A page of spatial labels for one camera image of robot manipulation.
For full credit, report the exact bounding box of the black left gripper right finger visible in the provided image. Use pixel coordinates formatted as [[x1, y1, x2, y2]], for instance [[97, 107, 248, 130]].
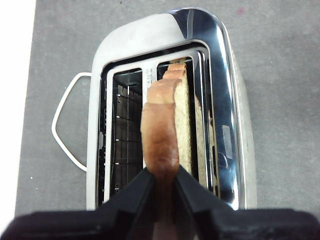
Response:
[[174, 165, 320, 240]]

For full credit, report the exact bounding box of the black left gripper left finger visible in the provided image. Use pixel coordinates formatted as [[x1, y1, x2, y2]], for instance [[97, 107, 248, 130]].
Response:
[[0, 166, 161, 240]]

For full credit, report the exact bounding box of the brown bread slice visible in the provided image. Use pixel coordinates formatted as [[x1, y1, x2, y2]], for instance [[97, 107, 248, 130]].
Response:
[[139, 56, 199, 240]]

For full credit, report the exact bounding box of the cream two-slot toaster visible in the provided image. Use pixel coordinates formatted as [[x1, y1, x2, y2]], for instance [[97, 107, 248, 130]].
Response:
[[85, 6, 258, 211]]

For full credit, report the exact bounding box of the white power cable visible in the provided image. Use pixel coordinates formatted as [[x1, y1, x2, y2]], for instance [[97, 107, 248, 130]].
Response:
[[51, 71, 92, 173]]

